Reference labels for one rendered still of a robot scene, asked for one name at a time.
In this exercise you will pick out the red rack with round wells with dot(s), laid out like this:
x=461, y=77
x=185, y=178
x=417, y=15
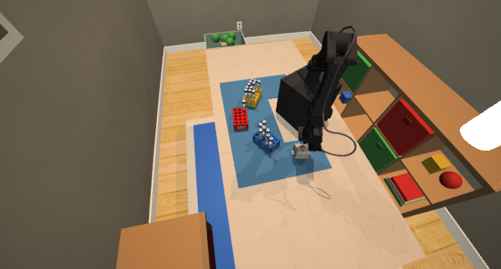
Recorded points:
x=240, y=119

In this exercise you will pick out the blue tube rack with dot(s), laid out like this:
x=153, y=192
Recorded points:
x=262, y=142

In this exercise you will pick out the light blue mat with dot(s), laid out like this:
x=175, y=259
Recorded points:
x=253, y=165

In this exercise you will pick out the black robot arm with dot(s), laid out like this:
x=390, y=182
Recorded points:
x=327, y=61

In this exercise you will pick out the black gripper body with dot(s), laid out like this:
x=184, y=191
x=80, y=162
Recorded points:
x=300, y=135

